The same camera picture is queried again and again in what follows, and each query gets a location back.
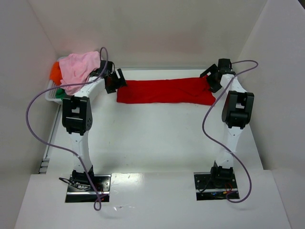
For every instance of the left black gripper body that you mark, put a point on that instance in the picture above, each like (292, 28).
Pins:
(114, 81)

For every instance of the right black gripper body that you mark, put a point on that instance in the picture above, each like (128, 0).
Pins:
(213, 78)

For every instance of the red t shirt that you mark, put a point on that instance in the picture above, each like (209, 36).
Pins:
(185, 90)

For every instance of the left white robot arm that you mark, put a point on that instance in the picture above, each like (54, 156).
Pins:
(77, 119)

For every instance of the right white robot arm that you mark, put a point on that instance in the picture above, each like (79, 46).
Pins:
(236, 115)

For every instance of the pink t shirt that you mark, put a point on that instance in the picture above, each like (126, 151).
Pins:
(76, 68)

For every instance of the green t shirt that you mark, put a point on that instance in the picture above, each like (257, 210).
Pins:
(60, 94)

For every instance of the orange t shirt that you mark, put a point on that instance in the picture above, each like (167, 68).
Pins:
(55, 74)

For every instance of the white plastic basket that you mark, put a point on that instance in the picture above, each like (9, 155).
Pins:
(50, 95)

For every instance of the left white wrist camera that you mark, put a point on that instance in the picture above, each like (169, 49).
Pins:
(106, 68)

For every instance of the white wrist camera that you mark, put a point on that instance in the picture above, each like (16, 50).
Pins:
(106, 68)
(225, 66)

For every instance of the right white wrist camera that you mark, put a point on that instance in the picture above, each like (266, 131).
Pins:
(225, 66)

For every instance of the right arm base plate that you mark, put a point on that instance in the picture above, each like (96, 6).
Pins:
(208, 190)

